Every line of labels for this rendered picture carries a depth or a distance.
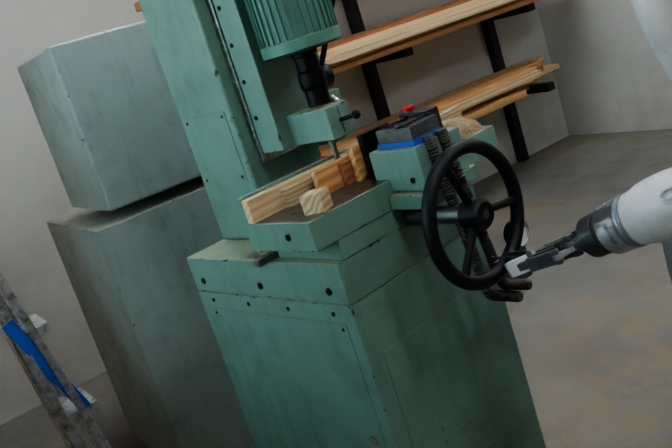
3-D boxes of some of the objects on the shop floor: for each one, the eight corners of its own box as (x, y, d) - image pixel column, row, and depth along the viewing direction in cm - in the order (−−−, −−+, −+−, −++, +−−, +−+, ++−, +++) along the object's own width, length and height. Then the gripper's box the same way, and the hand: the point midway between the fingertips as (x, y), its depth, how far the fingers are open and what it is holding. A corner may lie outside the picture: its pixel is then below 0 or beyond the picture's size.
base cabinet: (448, 611, 163) (350, 308, 148) (284, 531, 207) (195, 292, 192) (559, 485, 191) (485, 219, 176) (393, 438, 235) (323, 222, 220)
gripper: (614, 196, 133) (518, 239, 151) (576, 225, 125) (479, 267, 143) (637, 234, 132) (538, 272, 151) (600, 265, 124) (500, 302, 143)
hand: (522, 264), depth 144 cm, fingers closed
